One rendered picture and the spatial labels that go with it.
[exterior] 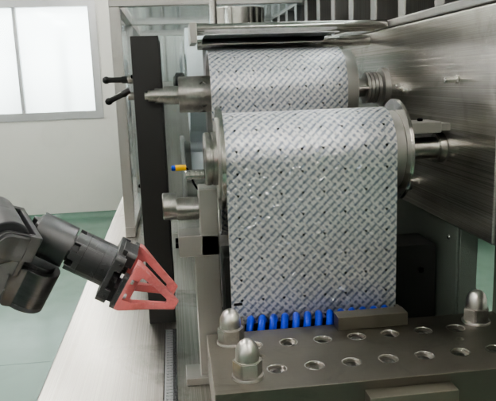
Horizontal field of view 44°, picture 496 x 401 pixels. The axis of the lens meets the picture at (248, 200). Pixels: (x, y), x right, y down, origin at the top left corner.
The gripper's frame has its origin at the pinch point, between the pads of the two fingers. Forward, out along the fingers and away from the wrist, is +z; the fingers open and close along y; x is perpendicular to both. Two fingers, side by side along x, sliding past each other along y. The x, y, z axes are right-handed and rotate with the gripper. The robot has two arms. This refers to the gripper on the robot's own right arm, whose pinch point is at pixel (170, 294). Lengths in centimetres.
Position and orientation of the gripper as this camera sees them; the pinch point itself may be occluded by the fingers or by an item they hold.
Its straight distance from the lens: 84.9
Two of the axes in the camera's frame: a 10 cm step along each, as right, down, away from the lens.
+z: 8.7, 4.5, 2.0
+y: 1.3, 1.9, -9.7
